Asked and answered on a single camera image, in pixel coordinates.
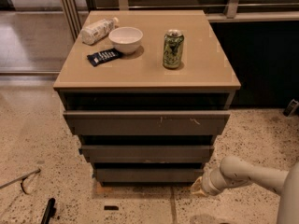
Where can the white ceramic bowl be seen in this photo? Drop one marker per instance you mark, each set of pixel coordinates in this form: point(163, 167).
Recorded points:
point(126, 40)

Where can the grey object by wall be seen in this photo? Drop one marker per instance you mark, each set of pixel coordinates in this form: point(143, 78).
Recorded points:
point(291, 108)

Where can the dark blue snack packet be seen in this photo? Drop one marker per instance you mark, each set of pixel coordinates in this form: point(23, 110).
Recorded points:
point(103, 56)

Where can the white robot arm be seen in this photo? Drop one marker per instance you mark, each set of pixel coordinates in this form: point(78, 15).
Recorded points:
point(234, 172)

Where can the thin metal rod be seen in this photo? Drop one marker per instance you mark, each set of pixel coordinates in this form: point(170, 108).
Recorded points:
point(21, 179)

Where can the white plastic bottle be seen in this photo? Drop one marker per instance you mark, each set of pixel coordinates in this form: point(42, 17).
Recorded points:
point(98, 30)

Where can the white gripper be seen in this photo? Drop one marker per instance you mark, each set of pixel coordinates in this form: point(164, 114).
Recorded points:
point(207, 184)

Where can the grey three-drawer cabinet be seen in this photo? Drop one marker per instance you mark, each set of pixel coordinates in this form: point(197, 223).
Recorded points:
point(205, 81)

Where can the grey drawer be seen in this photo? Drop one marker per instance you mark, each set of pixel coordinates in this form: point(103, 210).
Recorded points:
point(147, 175)
point(147, 154)
point(146, 122)

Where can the green drink can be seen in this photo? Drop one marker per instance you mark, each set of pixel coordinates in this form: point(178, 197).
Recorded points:
point(173, 48)

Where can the black object on floor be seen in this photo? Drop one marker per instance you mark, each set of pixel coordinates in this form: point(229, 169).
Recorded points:
point(49, 211)

